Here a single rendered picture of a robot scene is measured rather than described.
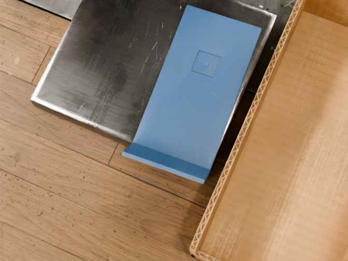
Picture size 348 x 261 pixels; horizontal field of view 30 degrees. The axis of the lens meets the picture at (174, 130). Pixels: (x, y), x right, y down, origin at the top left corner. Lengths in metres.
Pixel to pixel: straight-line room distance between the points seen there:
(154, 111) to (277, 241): 0.15
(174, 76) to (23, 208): 0.17
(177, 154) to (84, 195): 0.09
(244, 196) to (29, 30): 0.25
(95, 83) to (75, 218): 0.12
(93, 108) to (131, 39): 0.07
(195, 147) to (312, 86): 0.12
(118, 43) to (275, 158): 0.17
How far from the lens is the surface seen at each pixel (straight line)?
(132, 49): 0.58
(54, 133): 0.59
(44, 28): 0.63
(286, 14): 0.62
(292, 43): 0.60
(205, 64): 0.57
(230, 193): 0.56
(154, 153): 0.54
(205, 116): 0.55
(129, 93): 0.57
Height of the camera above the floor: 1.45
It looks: 74 degrees down
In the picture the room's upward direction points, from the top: 9 degrees counter-clockwise
